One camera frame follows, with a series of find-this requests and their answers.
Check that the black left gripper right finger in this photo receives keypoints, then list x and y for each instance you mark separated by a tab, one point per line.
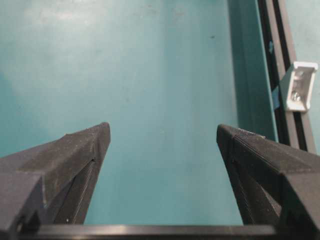
273	183

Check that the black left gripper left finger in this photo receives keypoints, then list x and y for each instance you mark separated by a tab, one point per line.
52	183

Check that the teal tape patch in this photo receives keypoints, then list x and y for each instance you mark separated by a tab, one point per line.
275	98

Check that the long black aluminium rail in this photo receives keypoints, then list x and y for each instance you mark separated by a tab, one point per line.
293	127

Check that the white bracket with hole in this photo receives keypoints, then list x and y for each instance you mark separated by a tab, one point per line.
301	78

